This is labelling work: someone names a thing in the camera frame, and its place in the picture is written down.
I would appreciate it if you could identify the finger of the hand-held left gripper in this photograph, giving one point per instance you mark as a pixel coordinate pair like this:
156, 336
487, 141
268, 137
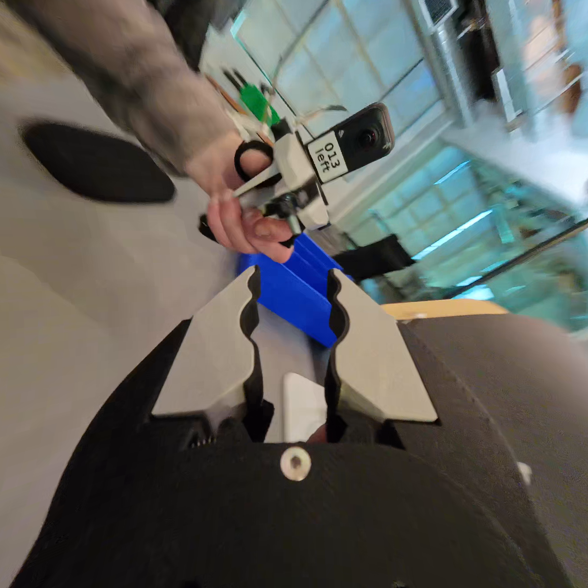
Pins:
291, 154
316, 212

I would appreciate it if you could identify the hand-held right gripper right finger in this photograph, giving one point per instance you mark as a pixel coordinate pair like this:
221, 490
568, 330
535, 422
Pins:
386, 367

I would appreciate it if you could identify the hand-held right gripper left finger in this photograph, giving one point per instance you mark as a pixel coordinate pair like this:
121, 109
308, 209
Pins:
211, 363

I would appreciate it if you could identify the small black spring part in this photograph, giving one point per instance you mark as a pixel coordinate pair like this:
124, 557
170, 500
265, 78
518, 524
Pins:
287, 204

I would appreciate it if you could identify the blue plastic bin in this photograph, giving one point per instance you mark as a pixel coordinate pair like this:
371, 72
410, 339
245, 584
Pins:
294, 294

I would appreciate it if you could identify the person's left forearm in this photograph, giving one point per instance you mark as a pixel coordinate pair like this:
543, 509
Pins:
138, 69

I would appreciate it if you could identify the small green object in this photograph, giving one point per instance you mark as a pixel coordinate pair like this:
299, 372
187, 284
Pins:
255, 103

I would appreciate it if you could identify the person's left hand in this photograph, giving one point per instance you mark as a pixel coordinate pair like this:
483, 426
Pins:
229, 216

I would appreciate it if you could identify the black floor bin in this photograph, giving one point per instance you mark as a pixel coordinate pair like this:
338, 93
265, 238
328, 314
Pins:
376, 259

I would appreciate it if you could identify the grey-topped wooden board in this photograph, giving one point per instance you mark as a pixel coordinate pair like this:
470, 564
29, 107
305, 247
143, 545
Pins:
505, 390

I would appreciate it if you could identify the white air vent grille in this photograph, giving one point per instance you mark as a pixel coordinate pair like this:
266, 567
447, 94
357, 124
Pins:
436, 9

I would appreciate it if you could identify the black soft pad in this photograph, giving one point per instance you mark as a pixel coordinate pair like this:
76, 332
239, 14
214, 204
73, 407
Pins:
96, 165

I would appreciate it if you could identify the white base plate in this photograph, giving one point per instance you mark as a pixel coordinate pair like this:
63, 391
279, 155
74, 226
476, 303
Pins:
303, 404

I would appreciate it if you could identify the silver ventilation duct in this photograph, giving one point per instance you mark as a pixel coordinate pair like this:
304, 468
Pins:
448, 59

